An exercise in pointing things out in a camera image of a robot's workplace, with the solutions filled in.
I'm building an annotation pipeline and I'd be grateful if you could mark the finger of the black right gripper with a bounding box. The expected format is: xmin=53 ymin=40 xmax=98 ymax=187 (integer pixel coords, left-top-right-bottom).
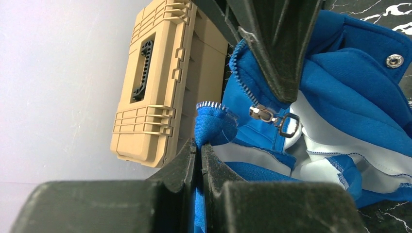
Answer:
xmin=192 ymin=0 xmax=241 ymax=46
xmin=227 ymin=0 xmax=322 ymax=103

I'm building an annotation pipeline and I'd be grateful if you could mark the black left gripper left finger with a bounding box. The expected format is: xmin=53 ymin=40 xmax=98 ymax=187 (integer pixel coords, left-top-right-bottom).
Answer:
xmin=11 ymin=139 xmax=197 ymax=233

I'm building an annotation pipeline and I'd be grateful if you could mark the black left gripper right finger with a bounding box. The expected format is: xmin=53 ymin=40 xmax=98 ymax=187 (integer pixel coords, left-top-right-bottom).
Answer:
xmin=201 ymin=144 xmax=365 ymax=233

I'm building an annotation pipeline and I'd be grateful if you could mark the blue zip jacket white lining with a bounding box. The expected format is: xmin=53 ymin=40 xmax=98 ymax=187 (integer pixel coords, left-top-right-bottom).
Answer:
xmin=194 ymin=10 xmax=412 ymax=233

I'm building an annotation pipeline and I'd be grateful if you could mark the tan plastic toolbox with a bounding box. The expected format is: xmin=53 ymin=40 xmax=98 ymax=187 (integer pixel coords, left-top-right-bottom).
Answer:
xmin=110 ymin=0 xmax=228 ymax=168

